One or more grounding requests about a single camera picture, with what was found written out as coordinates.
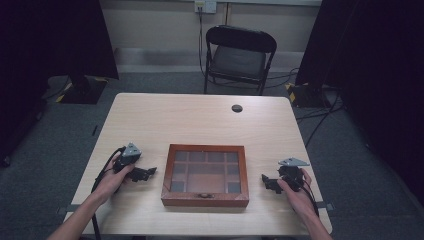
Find person's right hand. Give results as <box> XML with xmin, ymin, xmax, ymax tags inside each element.
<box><xmin>276</xmin><ymin>167</ymin><xmax>318</xmax><ymax>218</ymax></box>

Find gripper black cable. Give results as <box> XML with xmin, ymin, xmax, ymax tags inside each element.
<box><xmin>283</xmin><ymin>173</ymin><xmax>320</xmax><ymax>218</ymax></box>
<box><xmin>90</xmin><ymin>146</ymin><xmax>128</xmax><ymax>240</ymax></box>

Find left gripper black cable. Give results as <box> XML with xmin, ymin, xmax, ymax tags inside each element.
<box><xmin>90</xmin><ymin>146</ymin><xmax>128</xmax><ymax>240</ymax></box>

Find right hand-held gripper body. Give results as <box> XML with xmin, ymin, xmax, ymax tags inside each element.
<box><xmin>277</xmin><ymin>157</ymin><xmax>311</xmax><ymax>193</ymax></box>

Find person's left hand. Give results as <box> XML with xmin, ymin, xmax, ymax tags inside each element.
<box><xmin>91</xmin><ymin>153</ymin><xmax>136</xmax><ymax>203</ymax></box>

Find black wall cable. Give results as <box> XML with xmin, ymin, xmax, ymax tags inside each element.
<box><xmin>197</xmin><ymin>6</ymin><xmax>214</xmax><ymax>81</ymax></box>

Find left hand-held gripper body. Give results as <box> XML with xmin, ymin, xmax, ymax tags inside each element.
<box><xmin>112</xmin><ymin>142</ymin><xmax>143</xmax><ymax>174</ymax></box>

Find black folding chair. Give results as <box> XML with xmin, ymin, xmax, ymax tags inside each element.
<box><xmin>203</xmin><ymin>25</ymin><xmax>278</xmax><ymax>97</ymax></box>

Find black yellow-striped stand base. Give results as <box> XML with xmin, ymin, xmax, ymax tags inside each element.
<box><xmin>285</xmin><ymin>81</ymin><xmax>331</xmax><ymax>109</ymax></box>

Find wooden glass-lid box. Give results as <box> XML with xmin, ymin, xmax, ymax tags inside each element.
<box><xmin>160</xmin><ymin>143</ymin><xmax>250</xmax><ymax>208</ymax></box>

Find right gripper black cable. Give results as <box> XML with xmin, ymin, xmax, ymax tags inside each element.
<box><xmin>283</xmin><ymin>173</ymin><xmax>320</xmax><ymax>218</ymax></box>

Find white wall socket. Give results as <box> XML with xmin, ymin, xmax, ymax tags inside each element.
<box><xmin>194</xmin><ymin>0</ymin><xmax>218</xmax><ymax>15</ymax></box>

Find black floor cables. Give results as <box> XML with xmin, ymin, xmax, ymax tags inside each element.
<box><xmin>266</xmin><ymin>66</ymin><xmax>348</xmax><ymax>148</ymax></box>

